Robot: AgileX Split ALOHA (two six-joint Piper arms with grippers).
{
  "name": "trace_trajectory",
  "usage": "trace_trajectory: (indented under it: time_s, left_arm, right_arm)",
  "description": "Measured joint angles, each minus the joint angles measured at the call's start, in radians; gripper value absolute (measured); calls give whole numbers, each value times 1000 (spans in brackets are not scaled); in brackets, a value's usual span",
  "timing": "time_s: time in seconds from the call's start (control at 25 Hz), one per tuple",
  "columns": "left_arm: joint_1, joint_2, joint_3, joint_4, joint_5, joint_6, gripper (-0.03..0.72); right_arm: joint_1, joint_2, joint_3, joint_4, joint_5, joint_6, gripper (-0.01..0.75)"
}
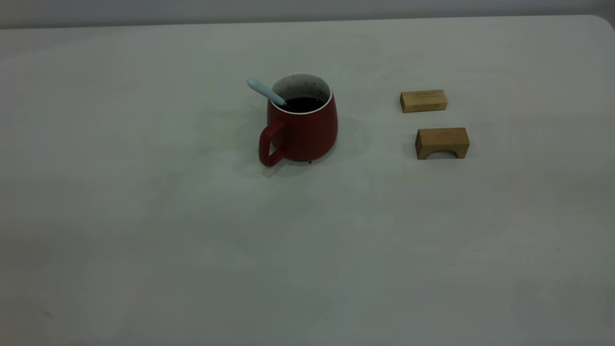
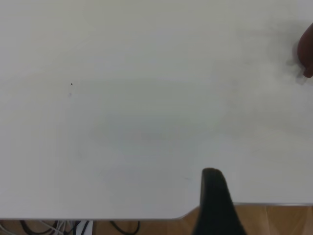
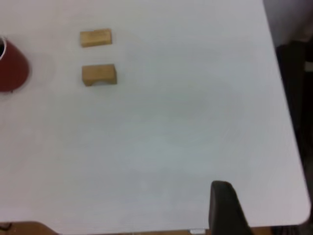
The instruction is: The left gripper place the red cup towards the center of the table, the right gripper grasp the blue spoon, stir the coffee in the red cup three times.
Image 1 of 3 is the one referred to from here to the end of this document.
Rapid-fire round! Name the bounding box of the flat rectangular wooden block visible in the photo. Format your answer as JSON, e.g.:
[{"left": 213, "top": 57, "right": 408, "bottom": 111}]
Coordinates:
[{"left": 400, "top": 89, "right": 448, "bottom": 113}]

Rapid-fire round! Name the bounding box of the red ceramic mug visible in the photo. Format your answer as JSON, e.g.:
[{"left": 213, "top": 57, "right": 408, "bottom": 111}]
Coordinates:
[{"left": 258, "top": 72, "right": 338, "bottom": 168}]

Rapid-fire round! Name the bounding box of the arched wooden block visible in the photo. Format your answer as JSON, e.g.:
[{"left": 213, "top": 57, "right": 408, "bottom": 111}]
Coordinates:
[{"left": 415, "top": 127, "right": 470, "bottom": 160}]

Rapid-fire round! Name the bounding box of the spoon with light blue handle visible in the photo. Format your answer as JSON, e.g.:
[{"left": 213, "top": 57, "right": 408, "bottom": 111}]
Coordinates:
[{"left": 247, "top": 78, "right": 290, "bottom": 109}]

